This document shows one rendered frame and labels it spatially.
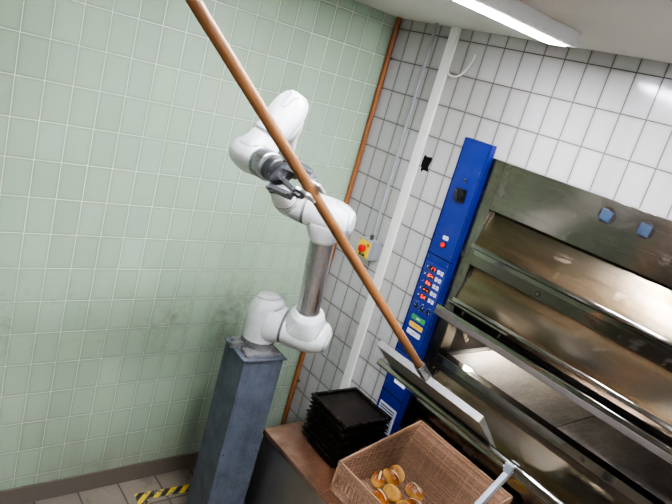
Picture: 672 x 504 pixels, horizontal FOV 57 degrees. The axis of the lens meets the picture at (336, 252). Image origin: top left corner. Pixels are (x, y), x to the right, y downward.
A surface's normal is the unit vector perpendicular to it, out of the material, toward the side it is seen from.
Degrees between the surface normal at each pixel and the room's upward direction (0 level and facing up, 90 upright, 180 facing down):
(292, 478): 90
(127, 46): 90
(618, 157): 90
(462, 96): 90
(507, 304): 70
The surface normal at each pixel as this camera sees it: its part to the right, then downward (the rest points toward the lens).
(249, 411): 0.53, 0.38
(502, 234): -0.62, -0.34
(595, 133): -0.76, -0.03
